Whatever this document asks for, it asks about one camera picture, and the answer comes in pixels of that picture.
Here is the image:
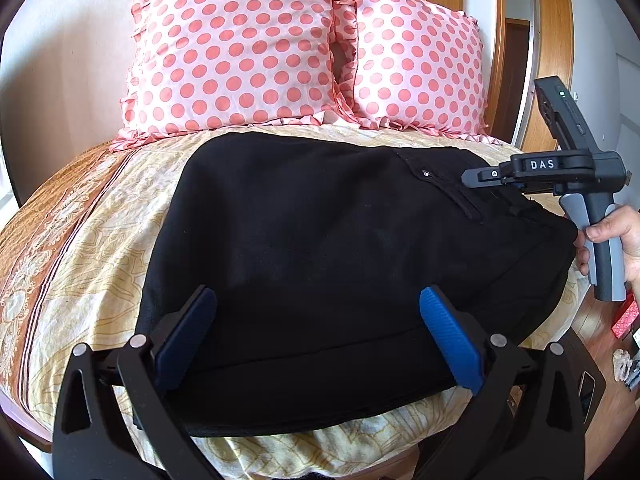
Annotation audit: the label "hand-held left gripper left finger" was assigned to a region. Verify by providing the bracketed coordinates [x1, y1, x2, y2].
[52, 285, 221, 480]

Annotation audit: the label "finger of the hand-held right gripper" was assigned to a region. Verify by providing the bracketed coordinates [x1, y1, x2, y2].
[460, 164, 516, 189]

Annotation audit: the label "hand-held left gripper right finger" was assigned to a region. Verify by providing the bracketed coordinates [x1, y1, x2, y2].
[419, 285, 590, 480]

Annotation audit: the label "black pants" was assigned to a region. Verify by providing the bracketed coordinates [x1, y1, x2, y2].
[134, 132, 580, 437]

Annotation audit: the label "person's right hand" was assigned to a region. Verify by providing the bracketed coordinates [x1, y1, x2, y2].
[572, 204, 640, 286]

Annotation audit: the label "brown room door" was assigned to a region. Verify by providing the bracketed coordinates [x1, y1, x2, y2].
[502, 17, 531, 147]

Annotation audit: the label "wooden sliding door panel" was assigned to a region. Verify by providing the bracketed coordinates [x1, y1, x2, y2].
[515, 0, 574, 152]

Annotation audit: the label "yellow patterned bedsheet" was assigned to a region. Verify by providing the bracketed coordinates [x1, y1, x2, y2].
[0, 122, 592, 480]

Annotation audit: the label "pink polka dot pillow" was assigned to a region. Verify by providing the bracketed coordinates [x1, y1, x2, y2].
[111, 0, 359, 154]
[332, 0, 506, 147]

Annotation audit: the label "red box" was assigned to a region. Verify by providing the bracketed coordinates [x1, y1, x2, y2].
[611, 300, 640, 344]

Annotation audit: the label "crumpled clear plastic wrapper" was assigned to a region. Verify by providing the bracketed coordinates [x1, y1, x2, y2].
[612, 349, 640, 392]

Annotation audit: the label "wooden bed frame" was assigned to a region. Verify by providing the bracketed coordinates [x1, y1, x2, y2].
[0, 399, 56, 454]

